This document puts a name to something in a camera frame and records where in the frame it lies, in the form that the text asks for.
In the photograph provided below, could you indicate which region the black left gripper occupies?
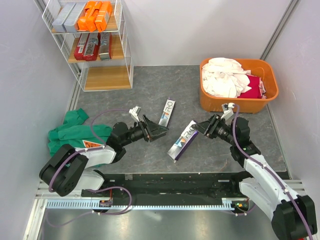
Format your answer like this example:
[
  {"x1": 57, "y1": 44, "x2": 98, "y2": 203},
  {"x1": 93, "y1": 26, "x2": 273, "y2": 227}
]
[{"x1": 121, "y1": 114, "x2": 169, "y2": 147}]

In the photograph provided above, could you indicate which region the orange toothpaste box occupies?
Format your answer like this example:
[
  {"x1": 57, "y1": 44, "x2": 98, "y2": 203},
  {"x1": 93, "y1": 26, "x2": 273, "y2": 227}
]
[{"x1": 77, "y1": 1, "x2": 97, "y2": 31}]

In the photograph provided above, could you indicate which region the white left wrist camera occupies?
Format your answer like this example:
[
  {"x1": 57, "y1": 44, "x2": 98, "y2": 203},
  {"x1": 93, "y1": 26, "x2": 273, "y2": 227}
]
[{"x1": 128, "y1": 106, "x2": 141, "y2": 122}]

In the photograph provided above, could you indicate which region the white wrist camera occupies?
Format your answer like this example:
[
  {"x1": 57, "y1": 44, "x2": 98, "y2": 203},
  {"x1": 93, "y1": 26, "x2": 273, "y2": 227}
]
[
  {"x1": 220, "y1": 102, "x2": 235, "y2": 122},
  {"x1": 128, "y1": 106, "x2": 141, "y2": 122}
]

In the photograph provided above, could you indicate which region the white cloth in basin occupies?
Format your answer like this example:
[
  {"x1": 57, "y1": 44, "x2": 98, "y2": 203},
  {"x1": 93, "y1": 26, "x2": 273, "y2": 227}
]
[{"x1": 201, "y1": 57, "x2": 252, "y2": 98}]

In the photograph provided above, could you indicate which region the green cloth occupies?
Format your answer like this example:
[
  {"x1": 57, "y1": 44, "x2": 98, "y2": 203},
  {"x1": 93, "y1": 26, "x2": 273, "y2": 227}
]
[{"x1": 47, "y1": 108, "x2": 112, "y2": 156}]

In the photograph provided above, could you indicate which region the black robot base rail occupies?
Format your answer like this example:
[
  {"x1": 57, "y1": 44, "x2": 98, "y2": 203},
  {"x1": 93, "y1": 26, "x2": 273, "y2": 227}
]
[{"x1": 81, "y1": 171, "x2": 253, "y2": 206}]

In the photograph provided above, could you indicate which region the purple silver R&O box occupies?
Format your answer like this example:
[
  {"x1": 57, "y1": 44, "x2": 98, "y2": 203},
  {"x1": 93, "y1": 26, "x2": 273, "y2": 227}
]
[{"x1": 158, "y1": 98, "x2": 176, "y2": 127}]

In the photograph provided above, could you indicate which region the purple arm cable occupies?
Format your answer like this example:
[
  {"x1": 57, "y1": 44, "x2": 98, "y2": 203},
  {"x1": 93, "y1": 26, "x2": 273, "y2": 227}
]
[
  {"x1": 47, "y1": 109, "x2": 132, "y2": 193},
  {"x1": 232, "y1": 104, "x2": 315, "y2": 240}
]

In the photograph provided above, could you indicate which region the white wire wooden shelf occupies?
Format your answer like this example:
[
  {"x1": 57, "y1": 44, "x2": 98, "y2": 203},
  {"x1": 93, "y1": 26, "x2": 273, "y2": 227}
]
[{"x1": 42, "y1": 0, "x2": 134, "y2": 91}]

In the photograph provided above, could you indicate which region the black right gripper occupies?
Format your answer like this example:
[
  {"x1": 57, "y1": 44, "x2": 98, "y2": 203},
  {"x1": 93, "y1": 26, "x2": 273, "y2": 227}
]
[{"x1": 191, "y1": 113, "x2": 237, "y2": 146}]

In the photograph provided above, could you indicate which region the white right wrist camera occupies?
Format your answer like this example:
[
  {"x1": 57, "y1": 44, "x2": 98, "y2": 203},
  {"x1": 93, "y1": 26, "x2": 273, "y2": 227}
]
[{"x1": 220, "y1": 102, "x2": 235, "y2": 122}]

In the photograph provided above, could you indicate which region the purple silver toothpaste box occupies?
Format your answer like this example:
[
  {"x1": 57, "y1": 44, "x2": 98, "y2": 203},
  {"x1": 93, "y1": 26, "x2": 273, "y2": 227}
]
[{"x1": 167, "y1": 120, "x2": 198, "y2": 163}]

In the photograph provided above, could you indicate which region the red silver r&o box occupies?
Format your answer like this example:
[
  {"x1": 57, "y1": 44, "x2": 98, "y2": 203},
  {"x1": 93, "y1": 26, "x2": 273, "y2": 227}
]
[
  {"x1": 83, "y1": 32, "x2": 100, "y2": 61},
  {"x1": 98, "y1": 32, "x2": 112, "y2": 61}
]

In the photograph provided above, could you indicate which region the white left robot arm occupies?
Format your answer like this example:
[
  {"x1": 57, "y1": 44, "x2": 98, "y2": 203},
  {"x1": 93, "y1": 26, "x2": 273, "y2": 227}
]
[{"x1": 39, "y1": 115, "x2": 169, "y2": 197}]

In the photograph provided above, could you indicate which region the aluminium cable duct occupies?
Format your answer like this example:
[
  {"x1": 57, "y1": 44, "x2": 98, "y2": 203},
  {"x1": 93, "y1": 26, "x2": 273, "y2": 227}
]
[{"x1": 45, "y1": 197, "x2": 249, "y2": 211}]

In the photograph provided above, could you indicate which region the red cloth in basin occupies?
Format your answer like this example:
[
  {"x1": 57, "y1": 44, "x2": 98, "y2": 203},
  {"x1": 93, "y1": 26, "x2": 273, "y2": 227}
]
[{"x1": 238, "y1": 74, "x2": 267, "y2": 99}]

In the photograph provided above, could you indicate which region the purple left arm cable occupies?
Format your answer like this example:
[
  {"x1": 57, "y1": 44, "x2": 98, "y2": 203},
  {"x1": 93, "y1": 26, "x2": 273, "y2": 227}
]
[{"x1": 47, "y1": 109, "x2": 132, "y2": 193}]

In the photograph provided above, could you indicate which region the orange box with label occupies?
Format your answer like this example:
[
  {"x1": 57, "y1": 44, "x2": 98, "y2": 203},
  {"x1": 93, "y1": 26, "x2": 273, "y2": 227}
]
[{"x1": 94, "y1": 1, "x2": 113, "y2": 32}]

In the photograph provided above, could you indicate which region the orange box front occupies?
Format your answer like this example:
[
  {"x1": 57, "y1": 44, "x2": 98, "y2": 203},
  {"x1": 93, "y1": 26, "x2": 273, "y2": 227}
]
[{"x1": 86, "y1": 1, "x2": 102, "y2": 32}]

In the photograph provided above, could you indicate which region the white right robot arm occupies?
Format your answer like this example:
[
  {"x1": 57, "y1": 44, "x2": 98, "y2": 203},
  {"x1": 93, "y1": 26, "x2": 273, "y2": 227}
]
[{"x1": 192, "y1": 114, "x2": 318, "y2": 240}]

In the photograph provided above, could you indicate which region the red silver R&O box front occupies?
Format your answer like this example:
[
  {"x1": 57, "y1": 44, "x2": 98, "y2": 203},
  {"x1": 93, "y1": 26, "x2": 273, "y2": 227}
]
[{"x1": 83, "y1": 32, "x2": 100, "y2": 61}]

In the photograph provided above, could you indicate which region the orange plastic basin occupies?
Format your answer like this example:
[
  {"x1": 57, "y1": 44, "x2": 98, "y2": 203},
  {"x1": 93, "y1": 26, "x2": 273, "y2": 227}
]
[{"x1": 199, "y1": 58, "x2": 279, "y2": 114}]

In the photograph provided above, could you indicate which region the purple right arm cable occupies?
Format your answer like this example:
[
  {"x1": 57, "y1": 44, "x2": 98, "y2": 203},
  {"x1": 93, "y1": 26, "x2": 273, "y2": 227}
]
[{"x1": 232, "y1": 104, "x2": 315, "y2": 240}]

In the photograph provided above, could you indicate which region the red barcode toothpaste box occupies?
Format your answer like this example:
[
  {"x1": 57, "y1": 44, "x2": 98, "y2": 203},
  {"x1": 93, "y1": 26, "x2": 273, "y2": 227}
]
[{"x1": 73, "y1": 33, "x2": 89, "y2": 61}]

